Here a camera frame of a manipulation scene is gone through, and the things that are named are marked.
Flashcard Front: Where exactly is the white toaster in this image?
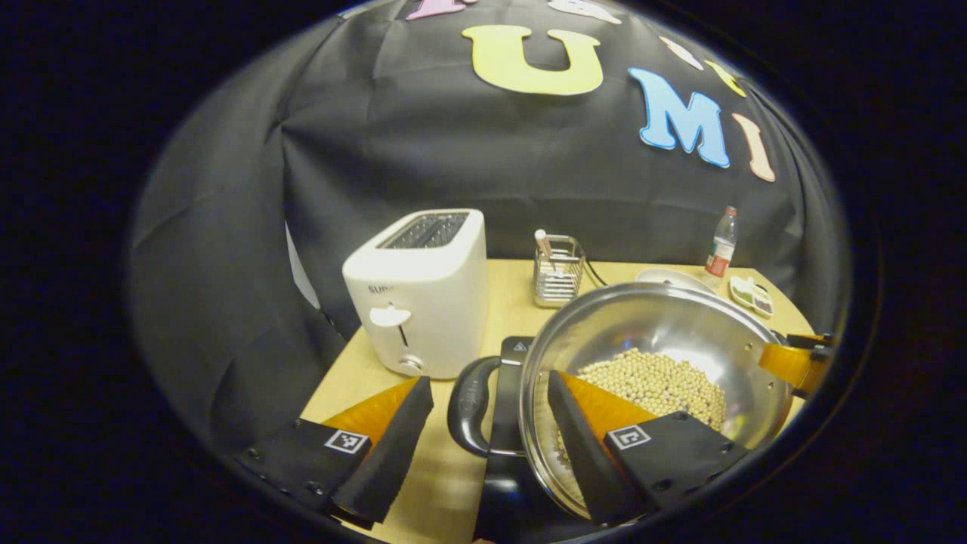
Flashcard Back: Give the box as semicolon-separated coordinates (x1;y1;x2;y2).
341;209;490;381

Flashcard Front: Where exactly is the white round plate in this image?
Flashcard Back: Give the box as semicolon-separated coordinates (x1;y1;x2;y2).
635;267;715;295

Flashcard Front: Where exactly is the pile of soybeans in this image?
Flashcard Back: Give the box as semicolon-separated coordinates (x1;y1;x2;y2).
558;348;728;456

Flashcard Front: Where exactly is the black induction cooktop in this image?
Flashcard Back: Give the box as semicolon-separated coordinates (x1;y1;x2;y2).
472;336;601;544

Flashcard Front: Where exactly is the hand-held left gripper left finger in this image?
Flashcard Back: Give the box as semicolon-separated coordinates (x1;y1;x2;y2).
238;376;435;530

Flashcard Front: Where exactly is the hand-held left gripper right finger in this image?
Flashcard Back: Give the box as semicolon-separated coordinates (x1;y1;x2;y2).
547;370;749;527

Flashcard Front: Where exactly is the plastic water bottle red label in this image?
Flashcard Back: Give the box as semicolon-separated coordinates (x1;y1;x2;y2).
703;206;739;281

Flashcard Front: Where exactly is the steel pot with black handle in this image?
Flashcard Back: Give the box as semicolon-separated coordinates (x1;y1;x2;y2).
447;282;796;522

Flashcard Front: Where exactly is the metal wire utensil holder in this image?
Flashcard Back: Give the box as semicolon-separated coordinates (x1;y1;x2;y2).
533;234;587;309

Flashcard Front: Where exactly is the white divided spice dish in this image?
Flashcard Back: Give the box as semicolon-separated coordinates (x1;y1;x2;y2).
728;275;776;319

